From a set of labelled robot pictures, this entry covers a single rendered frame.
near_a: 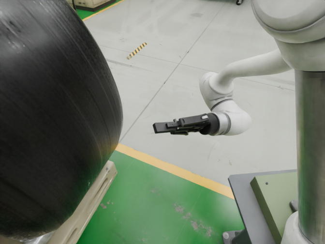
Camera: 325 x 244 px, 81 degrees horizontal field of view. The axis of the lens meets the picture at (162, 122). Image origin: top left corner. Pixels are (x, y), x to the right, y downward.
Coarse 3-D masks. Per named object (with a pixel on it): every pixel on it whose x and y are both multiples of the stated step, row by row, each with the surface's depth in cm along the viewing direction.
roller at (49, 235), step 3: (54, 231) 48; (45, 234) 45; (48, 234) 46; (51, 234) 47; (39, 237) 45; (42, 237) 45; (45, 237) 45; (48, 237) 46; (30, 240) 44; (33, 240) 44; (36, 240) 44; (39, 240) 44; (42, 240) 45; (45, 240) 45; (48, 240) 47; (24, 243) 44; (27, 243) 44; (30, 243) 44; (33, 243) 44; (36, 243) 44; (39, 243) 44; (42, 243) 45; (45, 243) 46
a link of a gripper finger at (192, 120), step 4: (192, 116) 60; (196, 116) 60; (200, 116) 61; (184, 120) 59; (188, 120) 59; (192, 120) 59; (196, 120) 60; (200, 120) 60; (204, 120) 60; (208, 120) 61; (180, 124) 58; (184, 124) 58; (188, 124) 59
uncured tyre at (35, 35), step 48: (0, 0) 20; (48, 0) 24; (0, 48) 19; (48, 48) 23; (96, 48) 30; (0, 96) 19; (48, 96) 23; (96, 96) 29; (0, 144) 19; (48, 144) 23; (96, 144) 32; (0, 192) 20; (48, 192) 24
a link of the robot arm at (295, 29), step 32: (256, 0) 21; (288, 0) 18; (320, 0) 16; (288, 32) 20; (320, 32) 19; (288, 64) 27; (320, 64) 23; (320, 96) 25; (320, 128) 27; (320, 160) 29; (320, 192) 32; (288, 224) 46; (320, 224) 35
